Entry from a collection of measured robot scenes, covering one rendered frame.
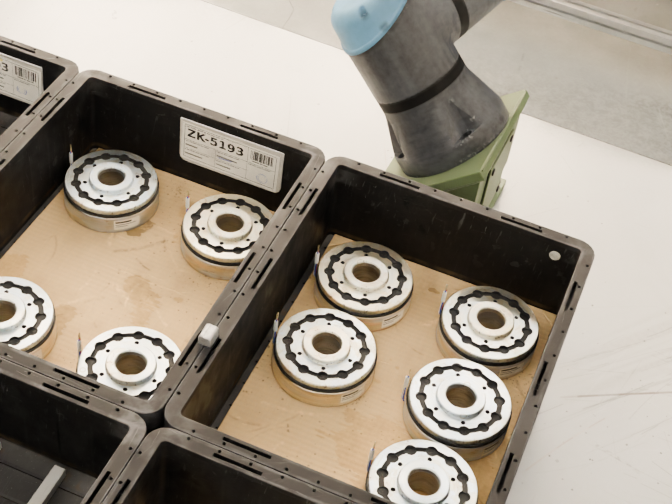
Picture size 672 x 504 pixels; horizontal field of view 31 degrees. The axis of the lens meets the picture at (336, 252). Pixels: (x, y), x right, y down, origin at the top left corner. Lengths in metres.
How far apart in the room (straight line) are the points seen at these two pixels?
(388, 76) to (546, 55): 1.74
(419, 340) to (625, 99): 1.89
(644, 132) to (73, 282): 1.95
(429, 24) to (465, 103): 0.10
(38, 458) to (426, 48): 0.65
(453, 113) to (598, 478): 0.46
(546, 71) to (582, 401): 1.77
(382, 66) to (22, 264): 0.47
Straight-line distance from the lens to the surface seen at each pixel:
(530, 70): 3.12
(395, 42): 1.44
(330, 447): 1.19
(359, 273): 1.31
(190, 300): 1.29
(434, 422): 1.18
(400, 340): 1.28
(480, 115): 1.49
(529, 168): 1.72
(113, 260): 1.33
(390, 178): 1.31
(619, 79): 3.17
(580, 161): 1.76
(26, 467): 1.17
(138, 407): 1.08
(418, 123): 1.48
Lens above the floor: 1.79
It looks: 45 degrees down
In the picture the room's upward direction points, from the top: 9 degrees clockwise
